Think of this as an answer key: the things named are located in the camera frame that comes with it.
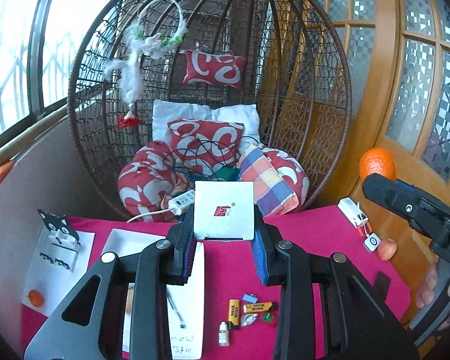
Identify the white feather dreamcatcher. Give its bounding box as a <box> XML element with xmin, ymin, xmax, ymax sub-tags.
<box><xmin>104</xmin><ymin>0</ymin><xmax>186</xmax><ymax>129</ymax></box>

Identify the black cable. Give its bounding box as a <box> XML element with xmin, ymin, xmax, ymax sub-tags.
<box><xmin>161</xmin><ymin>135</ymin><xmax>261</xmax><ymax>181</ymax></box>

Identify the orange fruit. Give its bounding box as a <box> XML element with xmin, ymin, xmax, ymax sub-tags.
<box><xmin>359</xmin><ymin>147</ymin><xmax>397</xmax><ymax>185</ymax></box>

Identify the window with metal frame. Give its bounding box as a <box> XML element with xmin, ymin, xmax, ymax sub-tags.
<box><xmin>0</xmin><ymin>0</ymin><xmax>136</xmax><ymax>151</ymax></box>

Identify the bamboo pole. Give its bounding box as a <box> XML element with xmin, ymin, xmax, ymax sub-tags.
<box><xmin>0</xmin><ymin>110</ymin><xmax>70</xmax><ymax>175</ymax></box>

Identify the yellow battery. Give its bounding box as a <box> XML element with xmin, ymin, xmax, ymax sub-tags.
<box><xmin>227</xmin><ymin>299</ymin><xmax>241</xmax><ymax>330</ymax></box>

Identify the white power strip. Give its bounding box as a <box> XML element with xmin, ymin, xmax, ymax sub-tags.
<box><xmin>168</xmin><ymin>189</ymin><xmax>196</xmax><ymax>215</ymax></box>

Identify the red apple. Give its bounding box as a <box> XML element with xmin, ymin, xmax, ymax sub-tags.
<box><xmin>377</xmin><ymin>238</ymin><xmax>397</xmax><ymax>261</ymax></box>

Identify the black pen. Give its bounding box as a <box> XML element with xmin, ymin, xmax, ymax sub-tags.
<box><xmin>166</xmin><ymin>290</ymin><xmax>185</xmax><ymax>330</ymax></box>

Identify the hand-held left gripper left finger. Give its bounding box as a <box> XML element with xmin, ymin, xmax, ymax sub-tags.
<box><xmin>24</xmin><ymin>210</ymin><xmax>196</xmax><ymax>360</ymax></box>

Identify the yellow lighter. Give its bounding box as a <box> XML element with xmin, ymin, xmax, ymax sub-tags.
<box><xmin>244</xmin><ymin>302</ymin><xmax>277</xmax><ymax>314</ymax></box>

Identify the wooden panel door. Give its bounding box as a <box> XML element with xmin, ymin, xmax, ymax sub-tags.
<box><xmin>300</xmin><ymin>0</ymin><xmax>450</xmax><ymax>308</ymax></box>

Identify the white box base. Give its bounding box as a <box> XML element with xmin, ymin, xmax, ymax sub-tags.
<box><xmin>100</xmin><ymin>228</ymin><xmax>173</xmax><ymax>259</ymax></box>

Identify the small red white pillow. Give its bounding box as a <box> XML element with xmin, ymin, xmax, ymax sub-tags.
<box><xmin>182</xmin><ymin>49</ymin><xmax>244</xmax><ymax>90</ymax></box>

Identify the handwritten white paper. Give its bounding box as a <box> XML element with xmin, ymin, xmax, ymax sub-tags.
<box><xmin>122</xmin><ymin>242</ymin><xmax>205</xmax><ymax>359</ymax></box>

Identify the plaid folded blanket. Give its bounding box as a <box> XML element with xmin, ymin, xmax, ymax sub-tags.
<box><xmin>237</xmin><ymin>143</ymin><xmax>299</xmax><ymax>217</ymax></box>

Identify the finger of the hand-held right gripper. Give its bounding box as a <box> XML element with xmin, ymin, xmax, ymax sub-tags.
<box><xmin>395</xmin><ymin>180</ymin><xmax>450</xmax><ymax>215</ymax></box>
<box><xmin>362</xmin><ymin>174</ymin><xmax>450</xmax><ymax>239</ymax></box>

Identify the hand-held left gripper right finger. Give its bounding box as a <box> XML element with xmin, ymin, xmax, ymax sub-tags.
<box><xmin>252</xmin><ymin>214</ymin><xmax>421</xmax><ymax>360</ymax></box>

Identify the white box with red logo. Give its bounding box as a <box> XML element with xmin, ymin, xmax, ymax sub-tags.
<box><xmin>193</xmin><ymin>181</ymin><xmax>256</xmax><ymax>241</ymax></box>

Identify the square red white cushion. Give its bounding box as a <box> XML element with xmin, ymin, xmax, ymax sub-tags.
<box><xmin>167</xmin><ymin>119</ymin><xmax>245</xmax><ymax>166</ymax></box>

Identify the white rectangular power bank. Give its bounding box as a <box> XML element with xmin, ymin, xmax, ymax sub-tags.
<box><xmin>337</xmin><ymin>197</ymin><xmax>361</xmax><ymax>223</ymax></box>

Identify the wicker hanging chair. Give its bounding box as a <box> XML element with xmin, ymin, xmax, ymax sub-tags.
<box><xmin>67</xmin><ymin>0</ymin><xmax>352</xmax><ymax>222</ymax></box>

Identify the small white bottle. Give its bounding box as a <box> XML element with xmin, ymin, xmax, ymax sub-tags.
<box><xmin>217</xmin><ymin>322</ymin><xmax>231</xmax><ymax>346</ymax></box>

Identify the person's right hand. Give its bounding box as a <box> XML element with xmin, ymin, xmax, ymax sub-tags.
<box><xmin>415</xmin><ymin>260</ymin><xmax>450</xmax><ymax>310</ymax></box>

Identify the red white seat cushion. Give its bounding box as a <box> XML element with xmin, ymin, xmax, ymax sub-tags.
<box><xmin>262</xmin><ymin>148</ymin><xmax>310</xmax><ymax>205</ymax></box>
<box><xmin>117</xmin><ymin>140</ymin><xmax>196</xmax><ymax>223</ymax></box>

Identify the white power cord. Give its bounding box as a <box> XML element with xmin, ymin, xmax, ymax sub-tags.
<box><xmin>127</xmin><ymin>208</ymin><xmax>173</xmax><ymax>223</ymax></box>

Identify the green cloth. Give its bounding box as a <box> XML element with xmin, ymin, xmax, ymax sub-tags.
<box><xmin>195</xmin><ymin>167</ymin><xmax>241</xmax><ymax>182</ymax></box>

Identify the magenta tablecloth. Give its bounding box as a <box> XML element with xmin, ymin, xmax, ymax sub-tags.
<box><xmin>20</xmin><ymin>204</ymin><xmax>411</xmax><ymax>360</ymax></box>

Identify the black cat phone holder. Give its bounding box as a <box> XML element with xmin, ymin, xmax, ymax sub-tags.
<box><xmin>37</xmin><ymin>208</ymin><xmax>81</xmax><ymax>272</ymax></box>

